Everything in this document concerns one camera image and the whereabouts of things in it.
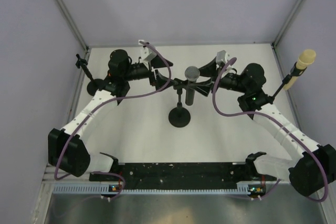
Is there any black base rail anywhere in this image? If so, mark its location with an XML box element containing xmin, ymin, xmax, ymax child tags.
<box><xmin>89</xmin><ymin>162</ymin><xmax>279</xmax><ymax>190</ymax></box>

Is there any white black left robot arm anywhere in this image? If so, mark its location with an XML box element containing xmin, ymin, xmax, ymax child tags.
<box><xmin>48</xmin><ymin>46</ymin><xmax>173</xmax><ymax>180</ymax></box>

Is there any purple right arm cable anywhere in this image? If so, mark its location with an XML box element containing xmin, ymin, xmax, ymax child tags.
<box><xmin>211</xmin><ymin>57</ymin><xmax>329</xmax><ymax>202</ymax></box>

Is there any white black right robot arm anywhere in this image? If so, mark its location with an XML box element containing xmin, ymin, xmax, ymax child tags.
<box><xmin>185</xmin><ymin>57</ymin><xmax>335</xmax><ymax>202</ymax></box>

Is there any grey slotted cable duct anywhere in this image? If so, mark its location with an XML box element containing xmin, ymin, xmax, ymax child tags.
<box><xmin>53</xmin><ymin>181</ymin><xmax>266</xmax><ymax>196</ymax></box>

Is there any aluminium frame post right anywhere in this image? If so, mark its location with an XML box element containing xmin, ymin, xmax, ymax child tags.
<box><xmin>272</xmin><ymin>0</ymin><xmax>306</xmax><ymax>48</ymax></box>

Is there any black microphone stand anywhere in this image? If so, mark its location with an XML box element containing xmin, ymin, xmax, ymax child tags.
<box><xmin>76</xmin><ymin>54</ymin><xmax>103</xmax><ymax>96</ymax></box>
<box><xmin>268</xmin><ymin>66</ymin><xmax>307</xmax><ymax>104</ymax></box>
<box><xmin>167</xmin><ymin>77</ymin><xmax>212</xmax><ymax>129</ymax></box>

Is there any aluminium frame post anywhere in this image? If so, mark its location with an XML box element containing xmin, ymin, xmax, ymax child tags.
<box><xmin>272</xmin><ymin>0</ymin><xmax>306</xmax><ymax>48</ymax></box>
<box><xmin>54</xmin><ymin>0</ymin><xmax>89</xmax><ymax>52</ymax></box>

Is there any black microphone silver grille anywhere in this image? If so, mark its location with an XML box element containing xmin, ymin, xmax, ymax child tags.
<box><xmin>184</xmin><ymin>66</ymin><xmax>200</xmax><ymax>106</ymax></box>

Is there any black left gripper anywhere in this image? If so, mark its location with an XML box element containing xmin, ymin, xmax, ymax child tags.
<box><xmin>122</xmin><ymin>52</ymin><xmax>177</xmax><ymax>91</ymax></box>

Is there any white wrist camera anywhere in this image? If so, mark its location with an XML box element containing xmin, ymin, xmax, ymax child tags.
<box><xmin>215</xmin><ymin>50</ymin><xmax>230</xmax><ymax>69</ymax></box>
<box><xmin>138</xmin><ymin>40</ymin><xmax>157</xmax><ymax>63</ymax></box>

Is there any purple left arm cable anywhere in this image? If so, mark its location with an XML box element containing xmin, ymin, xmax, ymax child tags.
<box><xmin>54</xmin><ymin>40</ymin><xmax>173</xmax><ymax>201</ymax></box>

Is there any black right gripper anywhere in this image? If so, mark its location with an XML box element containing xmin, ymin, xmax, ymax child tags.
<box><xmin>187</xmin><ymin>58</ymin><xmax>248</xmax><ymax>97</ymax></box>

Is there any aluminium frame post left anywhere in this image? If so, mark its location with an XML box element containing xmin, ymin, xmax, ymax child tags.
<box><xmin>54</xmin><ymin>0</ymin><xmax>89</xmax><ymax>52</ymax></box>

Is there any beige microphone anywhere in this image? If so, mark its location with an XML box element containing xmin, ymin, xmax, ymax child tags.
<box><xmin>283</xmin><ymin>49</ymin><xmax>316</xmax><ymax>90</ymax></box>

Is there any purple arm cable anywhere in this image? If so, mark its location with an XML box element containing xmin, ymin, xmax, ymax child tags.
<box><xmin>54</xmin><ymin>40</ymin><xmax>173</xmax><ymax>201</ymax></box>
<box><xmin>211</xmin><ymin>57</ymin><xmax>329</xmax><ymax>202</ymax></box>

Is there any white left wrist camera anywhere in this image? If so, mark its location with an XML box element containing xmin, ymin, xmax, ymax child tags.
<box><xmin>138</xmin><ymin>40</ymin><xmax>157</xmax><ymax>63</ymax></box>

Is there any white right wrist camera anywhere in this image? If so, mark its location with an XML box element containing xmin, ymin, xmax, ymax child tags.
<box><xmin>215</xmin><ymin>50</ymin><xmax>230</xmax><ymax>69</ymax></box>

